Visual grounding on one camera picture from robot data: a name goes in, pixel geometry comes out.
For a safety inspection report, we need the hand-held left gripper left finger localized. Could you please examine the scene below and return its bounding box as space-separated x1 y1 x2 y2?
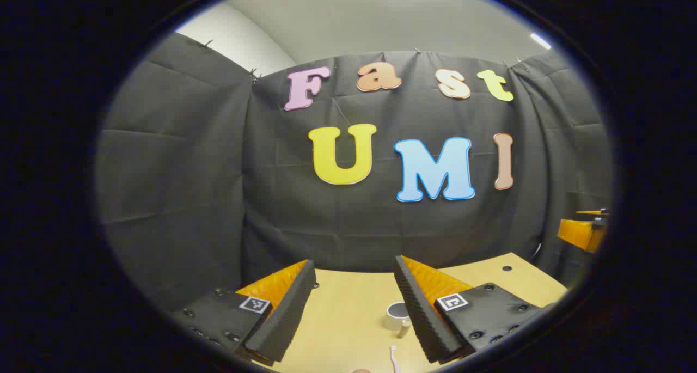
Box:
169 259 317 365

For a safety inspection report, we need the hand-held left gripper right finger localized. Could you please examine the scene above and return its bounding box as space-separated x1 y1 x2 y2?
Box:
393 255 559 364

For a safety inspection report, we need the white cup with wooden handle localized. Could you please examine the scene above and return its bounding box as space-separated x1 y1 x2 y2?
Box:
384 302 412 338

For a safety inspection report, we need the wooden desktop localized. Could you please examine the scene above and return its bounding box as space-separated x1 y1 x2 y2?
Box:
256 252 570 373

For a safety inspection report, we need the black backdrop cloth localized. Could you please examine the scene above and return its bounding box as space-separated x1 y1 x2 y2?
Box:
94 33 613 330

